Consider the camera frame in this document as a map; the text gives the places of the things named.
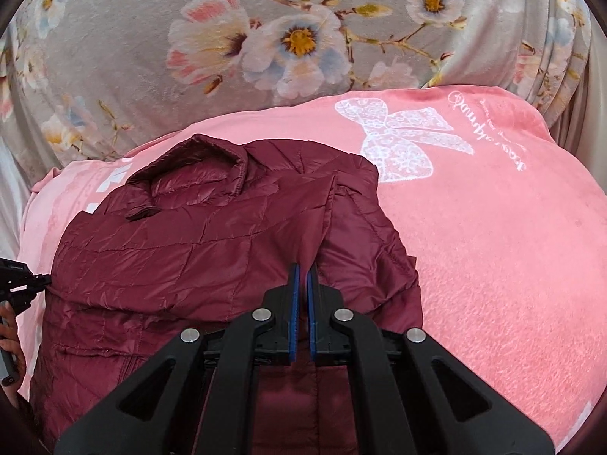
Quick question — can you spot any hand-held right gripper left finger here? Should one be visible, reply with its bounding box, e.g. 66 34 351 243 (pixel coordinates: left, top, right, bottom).
54 262 301 455

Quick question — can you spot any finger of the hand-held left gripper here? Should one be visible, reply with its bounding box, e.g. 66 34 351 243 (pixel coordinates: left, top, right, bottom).
0 258 51 316

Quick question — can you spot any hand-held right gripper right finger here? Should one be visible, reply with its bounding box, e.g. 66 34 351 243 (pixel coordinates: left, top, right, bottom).
306 264 555 455

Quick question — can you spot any maroon puffer jacket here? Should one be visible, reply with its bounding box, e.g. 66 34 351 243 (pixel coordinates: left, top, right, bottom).
29 133 424 455

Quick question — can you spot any person's left hand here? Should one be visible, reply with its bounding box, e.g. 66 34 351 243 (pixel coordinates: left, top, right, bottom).
0 303 27 408

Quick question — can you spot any pink blanket with bow print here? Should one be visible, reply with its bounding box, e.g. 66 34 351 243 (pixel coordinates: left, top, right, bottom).
19 84 599 455

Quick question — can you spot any grey floral blanket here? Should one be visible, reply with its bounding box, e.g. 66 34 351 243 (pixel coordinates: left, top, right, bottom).
0 0 593 176

